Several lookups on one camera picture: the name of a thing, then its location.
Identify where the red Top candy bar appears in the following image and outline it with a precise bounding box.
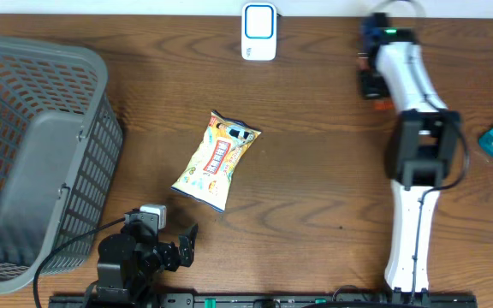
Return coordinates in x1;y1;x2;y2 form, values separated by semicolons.
373;98;395;110

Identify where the yellow snack bag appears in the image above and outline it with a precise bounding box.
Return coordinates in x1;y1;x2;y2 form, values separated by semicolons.
171;110;261;212

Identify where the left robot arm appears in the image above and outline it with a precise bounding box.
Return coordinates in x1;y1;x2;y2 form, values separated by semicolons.
81;220;199;307

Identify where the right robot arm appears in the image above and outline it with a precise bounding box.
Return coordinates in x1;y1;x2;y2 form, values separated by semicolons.
359;12;461;298

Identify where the white barcode scanner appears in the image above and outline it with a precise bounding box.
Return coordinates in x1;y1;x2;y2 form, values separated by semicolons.
241;2;277;61

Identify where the grey plastic basket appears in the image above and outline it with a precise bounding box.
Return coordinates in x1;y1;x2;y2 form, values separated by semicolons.
0;36;123;294

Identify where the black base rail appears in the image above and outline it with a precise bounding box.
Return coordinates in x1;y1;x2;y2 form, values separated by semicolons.
49;291;478;308

